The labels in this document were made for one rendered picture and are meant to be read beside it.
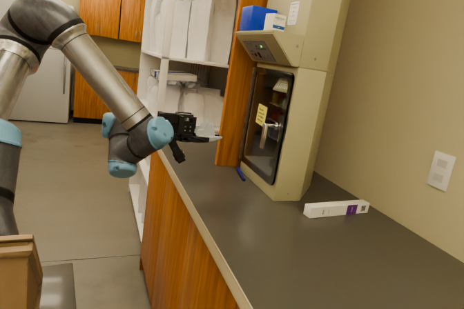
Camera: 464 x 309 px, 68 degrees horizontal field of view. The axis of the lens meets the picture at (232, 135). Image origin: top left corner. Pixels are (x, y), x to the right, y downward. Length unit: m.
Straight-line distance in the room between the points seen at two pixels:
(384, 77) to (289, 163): 0.53
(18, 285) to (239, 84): 1.14
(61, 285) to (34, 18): 0.58
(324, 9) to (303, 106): 0.32
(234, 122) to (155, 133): 0.68
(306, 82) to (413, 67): 0.41
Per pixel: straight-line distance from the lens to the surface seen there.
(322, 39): 1.19
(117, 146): 0.97
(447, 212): 1.28
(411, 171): 1.35
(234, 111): 1.47
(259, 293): 0.79
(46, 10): 0.92
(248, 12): 1.32
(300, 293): 0.82
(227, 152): 1.51
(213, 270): 1.04
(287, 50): 1.12
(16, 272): 0.53
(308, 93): 1.18
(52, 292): 0.77
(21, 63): 0.95
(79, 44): 0.90
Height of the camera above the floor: 1.40
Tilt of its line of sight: 12 degrees down
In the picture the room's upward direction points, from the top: 9 degrees clockwise
